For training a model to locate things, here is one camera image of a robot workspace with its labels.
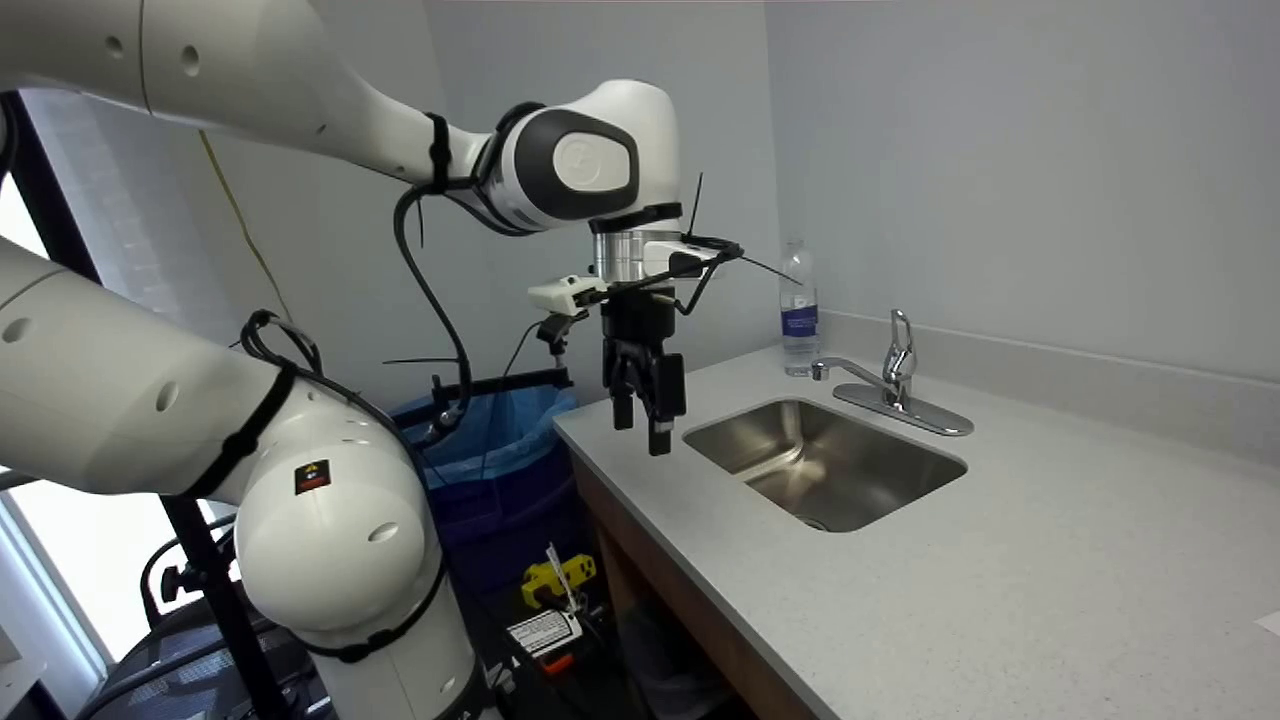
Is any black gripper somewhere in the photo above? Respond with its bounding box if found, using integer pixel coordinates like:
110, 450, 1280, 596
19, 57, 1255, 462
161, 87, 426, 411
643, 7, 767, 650
595, 284, 692, 460

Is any chrome sink faucet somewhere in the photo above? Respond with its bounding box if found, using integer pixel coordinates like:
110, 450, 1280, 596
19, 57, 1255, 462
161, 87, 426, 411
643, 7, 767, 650
809, 350, 911, 414

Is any chrome faucet lever handle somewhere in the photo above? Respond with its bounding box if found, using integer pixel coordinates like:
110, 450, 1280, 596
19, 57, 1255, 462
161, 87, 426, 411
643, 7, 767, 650
881, 307, 919, 383

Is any black horizontal clamp bar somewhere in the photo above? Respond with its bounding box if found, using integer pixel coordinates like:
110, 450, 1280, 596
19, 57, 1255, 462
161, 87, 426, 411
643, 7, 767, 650
430, 367, 577, 406

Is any blue-lined trash bin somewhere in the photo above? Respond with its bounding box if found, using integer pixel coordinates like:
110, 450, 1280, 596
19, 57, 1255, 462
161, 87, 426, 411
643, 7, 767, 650
387, 381, 590, 630

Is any yellow tool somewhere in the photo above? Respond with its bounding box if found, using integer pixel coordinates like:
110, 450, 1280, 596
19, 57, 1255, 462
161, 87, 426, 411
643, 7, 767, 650
518, 553, 600, 613

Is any clear plastic water bottle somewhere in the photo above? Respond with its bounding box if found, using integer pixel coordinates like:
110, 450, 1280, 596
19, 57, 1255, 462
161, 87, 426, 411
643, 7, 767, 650
778, 238, 826, 381

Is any stainless steel sink basin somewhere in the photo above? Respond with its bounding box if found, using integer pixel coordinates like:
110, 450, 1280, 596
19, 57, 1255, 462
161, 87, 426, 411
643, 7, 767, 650
682, 397, 973, 536

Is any white and red device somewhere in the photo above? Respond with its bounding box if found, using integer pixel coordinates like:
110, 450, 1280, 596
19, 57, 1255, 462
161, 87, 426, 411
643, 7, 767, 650
503, 603, 590, 668

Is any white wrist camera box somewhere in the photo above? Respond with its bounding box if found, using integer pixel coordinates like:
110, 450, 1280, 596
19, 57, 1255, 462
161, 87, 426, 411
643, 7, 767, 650
529, 266, 608, 324

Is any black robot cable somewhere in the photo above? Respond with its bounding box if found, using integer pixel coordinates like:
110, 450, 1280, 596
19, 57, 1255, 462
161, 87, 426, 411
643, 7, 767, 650
387, 179, 479, 402

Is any chrome faucet base plate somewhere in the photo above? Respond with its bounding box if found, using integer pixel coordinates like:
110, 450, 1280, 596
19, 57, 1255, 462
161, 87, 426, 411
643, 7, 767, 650
834, 381, 975, 441

